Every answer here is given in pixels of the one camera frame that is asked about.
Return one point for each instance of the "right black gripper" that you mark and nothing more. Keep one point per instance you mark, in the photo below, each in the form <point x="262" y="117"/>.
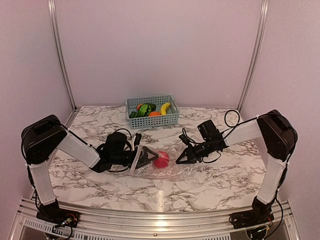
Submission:
<point x="191" y="156"/>

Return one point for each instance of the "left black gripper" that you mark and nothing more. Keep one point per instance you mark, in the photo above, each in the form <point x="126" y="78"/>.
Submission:
<point x="143" y="160"/>

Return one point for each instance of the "clear zip top bag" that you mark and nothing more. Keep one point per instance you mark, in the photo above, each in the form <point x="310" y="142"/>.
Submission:
<point x="173" y="172"/>

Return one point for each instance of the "red fake apple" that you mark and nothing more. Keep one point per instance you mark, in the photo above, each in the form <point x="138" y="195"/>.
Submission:
<point x="162" y="161"/>

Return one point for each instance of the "green fake cabbage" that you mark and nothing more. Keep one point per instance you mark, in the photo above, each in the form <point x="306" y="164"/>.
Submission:
<point x="134" y="114"/>

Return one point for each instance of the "orange fake orange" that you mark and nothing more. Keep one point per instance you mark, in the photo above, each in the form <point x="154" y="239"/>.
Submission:
<point x="154" y="114"/>

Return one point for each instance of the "yellow fake banana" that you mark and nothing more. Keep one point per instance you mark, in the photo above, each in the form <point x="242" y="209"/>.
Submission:
<point x="164" y="108"/>

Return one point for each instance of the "green orange fake mango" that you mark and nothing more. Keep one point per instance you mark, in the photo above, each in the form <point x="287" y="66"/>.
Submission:
<point x="139" y="106"/>

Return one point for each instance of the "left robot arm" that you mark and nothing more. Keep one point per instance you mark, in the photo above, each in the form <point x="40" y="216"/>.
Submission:
<point x="48" y="135"/>

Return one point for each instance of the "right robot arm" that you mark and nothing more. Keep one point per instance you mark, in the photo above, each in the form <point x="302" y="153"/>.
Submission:
<point x="280" y="139"/>

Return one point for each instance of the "light blue plastic basket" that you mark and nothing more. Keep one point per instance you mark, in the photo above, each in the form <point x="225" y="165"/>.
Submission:
<point x="171" y="118"/>

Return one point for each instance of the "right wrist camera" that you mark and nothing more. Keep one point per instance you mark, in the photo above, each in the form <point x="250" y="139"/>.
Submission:
<point x="185" y="139"/>

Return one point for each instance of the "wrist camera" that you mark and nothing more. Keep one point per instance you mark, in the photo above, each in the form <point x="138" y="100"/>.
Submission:
<point x="185" y="139"/>
<point x="136" y="140"/>

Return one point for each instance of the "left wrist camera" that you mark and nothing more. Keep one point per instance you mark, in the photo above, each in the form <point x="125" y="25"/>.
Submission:
<point x="136" y="140"/>

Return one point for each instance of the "front aluminium rail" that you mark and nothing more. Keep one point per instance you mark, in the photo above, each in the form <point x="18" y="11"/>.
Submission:
<point x="108" y="224"/>

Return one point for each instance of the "left aluminium frame post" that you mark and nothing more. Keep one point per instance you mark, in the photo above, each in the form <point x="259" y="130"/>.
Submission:
<point x="60" y="55"/>

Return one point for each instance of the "aluminium frame post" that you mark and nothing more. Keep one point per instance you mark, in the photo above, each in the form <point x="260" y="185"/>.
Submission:
<point x="262" y="22"/>
<point x="60" y="55"/>

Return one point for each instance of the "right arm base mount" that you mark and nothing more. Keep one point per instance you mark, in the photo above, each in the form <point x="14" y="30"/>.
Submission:
<point x="259" y="213"/>

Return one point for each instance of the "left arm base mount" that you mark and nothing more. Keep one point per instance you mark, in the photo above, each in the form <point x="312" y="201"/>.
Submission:
<point x="54" y="214"/>

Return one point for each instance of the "right aluminium frame post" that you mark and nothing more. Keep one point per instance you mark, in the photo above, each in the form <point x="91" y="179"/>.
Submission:
<point x="262" y="22"/>

